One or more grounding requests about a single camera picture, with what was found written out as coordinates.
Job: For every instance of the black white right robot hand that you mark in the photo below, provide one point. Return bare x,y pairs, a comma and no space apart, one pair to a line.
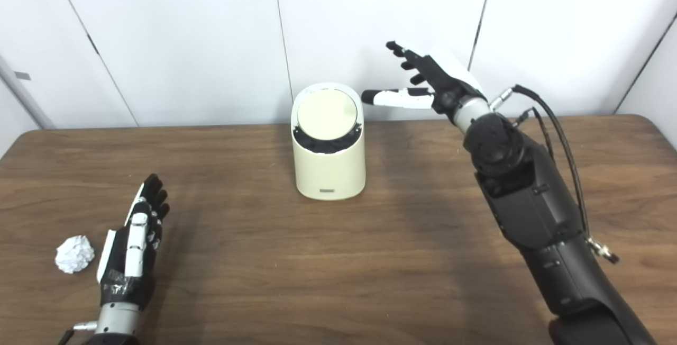
444,83

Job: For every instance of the cream round bin lid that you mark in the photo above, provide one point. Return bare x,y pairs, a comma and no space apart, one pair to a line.
327,112

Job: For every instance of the cream-colored round bin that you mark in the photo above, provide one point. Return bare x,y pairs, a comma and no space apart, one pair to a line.
328,173

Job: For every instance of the white paper ball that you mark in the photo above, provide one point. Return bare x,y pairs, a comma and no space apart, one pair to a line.
75,254

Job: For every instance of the small gray wall tag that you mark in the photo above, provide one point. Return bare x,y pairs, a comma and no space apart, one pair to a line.
22,75

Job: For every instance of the gray wall corner trim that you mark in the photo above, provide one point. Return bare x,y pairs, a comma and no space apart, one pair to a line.
27,102

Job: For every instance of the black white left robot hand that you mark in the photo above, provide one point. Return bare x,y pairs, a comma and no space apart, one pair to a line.
136,244

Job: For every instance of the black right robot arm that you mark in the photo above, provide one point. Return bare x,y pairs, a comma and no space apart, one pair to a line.
529,202

